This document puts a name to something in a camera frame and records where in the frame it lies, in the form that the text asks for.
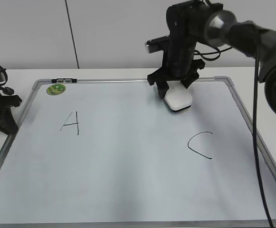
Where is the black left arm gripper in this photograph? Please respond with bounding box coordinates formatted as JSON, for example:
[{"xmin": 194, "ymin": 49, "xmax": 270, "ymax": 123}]
[{"xmin": 0, "ymin": 93, "xmax": 22, "ymax": 134}]

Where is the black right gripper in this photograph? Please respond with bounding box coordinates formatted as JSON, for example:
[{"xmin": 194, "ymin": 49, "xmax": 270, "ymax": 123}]
[{"xmin": 147, "ymin": 0, "xmax": 223, "ymax": 98}]

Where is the white whiteboard eraser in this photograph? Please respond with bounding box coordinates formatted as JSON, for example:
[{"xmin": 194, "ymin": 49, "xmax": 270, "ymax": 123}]
[{"xmin": 153, "ymin": 81, "xmax": 193, "ymax": 113}]

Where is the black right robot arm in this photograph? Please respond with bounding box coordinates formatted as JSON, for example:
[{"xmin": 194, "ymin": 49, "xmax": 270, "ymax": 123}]
[{"xmin": 146, "ymin": 0, "xmax": 276, "ymax": 114}]

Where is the green round magnet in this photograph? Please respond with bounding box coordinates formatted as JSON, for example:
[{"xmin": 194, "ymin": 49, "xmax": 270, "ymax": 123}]
[{"xmin": 46, "ymin": 84, "xmax": 66, "ymax": 95}]

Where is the aluminium framed whiteboard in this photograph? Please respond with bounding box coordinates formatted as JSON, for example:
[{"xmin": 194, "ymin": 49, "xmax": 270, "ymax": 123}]
[{"xmin": 0, "ymin": 76, "xmax": 268, "ymax": 228}]

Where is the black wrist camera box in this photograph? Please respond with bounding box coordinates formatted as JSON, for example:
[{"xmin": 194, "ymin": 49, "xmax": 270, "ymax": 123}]
[{"xmin": 145, "ymin": 36, "xmax": 169, "ymax": 54}]

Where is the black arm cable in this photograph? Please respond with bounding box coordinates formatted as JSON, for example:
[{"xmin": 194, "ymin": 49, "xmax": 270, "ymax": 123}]
[{"xmin": 252, "ymin": 40, "xmax": 275, "ymax": 228}]

